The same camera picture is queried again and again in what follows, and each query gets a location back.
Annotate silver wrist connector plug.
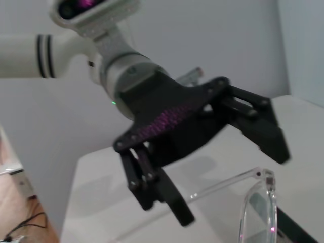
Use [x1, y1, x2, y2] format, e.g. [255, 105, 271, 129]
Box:
[177, 67, 205, 86]

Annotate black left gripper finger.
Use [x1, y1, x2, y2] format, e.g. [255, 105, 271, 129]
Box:
[212, 85, 291, 165]
[119, 142, 195, 228]

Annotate black glasses case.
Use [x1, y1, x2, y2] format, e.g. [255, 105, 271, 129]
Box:
[275, 206, 318, 243]

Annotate black floor cable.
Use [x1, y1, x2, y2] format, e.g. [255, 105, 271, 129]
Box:
[7, 212, 48, 243]

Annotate clear transparent glasses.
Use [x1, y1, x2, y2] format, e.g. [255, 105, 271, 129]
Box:
[187, 166, 278, 243]

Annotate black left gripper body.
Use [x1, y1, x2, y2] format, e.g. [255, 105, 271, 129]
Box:
[112, 69, 231, 167]

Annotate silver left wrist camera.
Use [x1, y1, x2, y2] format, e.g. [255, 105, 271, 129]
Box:
[49, 0, 141, 43]

